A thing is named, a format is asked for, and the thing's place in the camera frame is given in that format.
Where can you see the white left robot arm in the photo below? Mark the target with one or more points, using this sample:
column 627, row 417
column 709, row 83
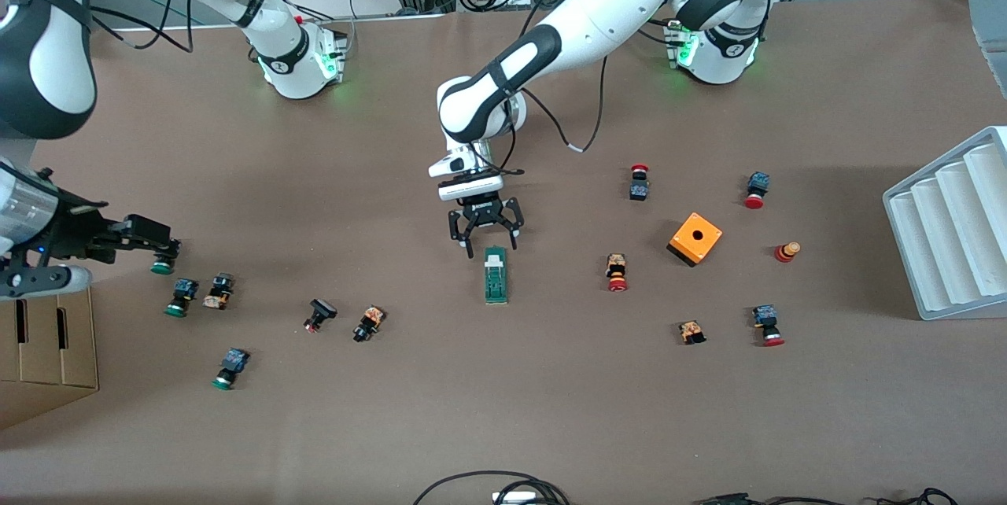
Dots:
column 598, row 17

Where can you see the green push button blue block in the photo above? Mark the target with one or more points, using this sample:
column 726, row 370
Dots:
column 230, row 368
column 161, row 267
column 182, row 296

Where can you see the grey ribbed plastic tray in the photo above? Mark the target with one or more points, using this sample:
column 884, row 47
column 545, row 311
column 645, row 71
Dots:
column 944, row 230

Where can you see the black selector switch orange block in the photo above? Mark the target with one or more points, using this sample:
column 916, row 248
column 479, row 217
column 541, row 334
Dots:
column 369, row 323

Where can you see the red yellow button cap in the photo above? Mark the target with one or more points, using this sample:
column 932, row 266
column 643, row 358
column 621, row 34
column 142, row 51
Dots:
column 787, row 252

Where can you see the black flat connector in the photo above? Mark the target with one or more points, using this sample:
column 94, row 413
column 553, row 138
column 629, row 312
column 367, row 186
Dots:
column 728, row 499

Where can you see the brown paper table cover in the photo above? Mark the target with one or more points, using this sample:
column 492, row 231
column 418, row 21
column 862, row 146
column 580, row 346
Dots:
column 472, row 411

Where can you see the brown cardboard box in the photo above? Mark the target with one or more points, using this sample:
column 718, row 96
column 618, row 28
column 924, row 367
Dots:
column 47, row 355

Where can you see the green load switch white slider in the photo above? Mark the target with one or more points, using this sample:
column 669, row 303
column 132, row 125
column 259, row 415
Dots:
column 496, row 281

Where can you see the white plug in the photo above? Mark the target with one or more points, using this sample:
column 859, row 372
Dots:
column 515, row 498

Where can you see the red push button blue block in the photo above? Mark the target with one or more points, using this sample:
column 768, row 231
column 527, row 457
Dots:
column 767, row 325
column 757, row 190

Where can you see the red mushroom button orange block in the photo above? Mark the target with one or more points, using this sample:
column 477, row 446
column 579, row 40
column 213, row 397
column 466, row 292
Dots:
column 617, row 272

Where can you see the small orange contact block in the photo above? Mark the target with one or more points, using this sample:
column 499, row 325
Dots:
column 691, row 331

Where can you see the orange switch enclosure box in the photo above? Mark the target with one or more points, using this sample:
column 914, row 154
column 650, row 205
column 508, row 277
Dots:
column 695, row 240

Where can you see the black square push button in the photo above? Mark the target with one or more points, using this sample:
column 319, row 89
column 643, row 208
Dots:
column 319, row 315

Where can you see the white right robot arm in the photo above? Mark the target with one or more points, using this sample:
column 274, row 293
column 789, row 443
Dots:
column 47, row 17

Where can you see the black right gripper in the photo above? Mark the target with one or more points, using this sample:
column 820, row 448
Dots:
column 72, row 231

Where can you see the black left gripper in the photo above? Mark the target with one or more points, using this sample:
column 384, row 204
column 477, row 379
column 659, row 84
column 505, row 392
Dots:
column 483, row 211

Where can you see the black switch cream orange block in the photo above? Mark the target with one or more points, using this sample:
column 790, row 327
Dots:
column 219, row 291

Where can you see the red emergency button black block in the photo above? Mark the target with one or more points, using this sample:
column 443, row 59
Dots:
column 639, row 184

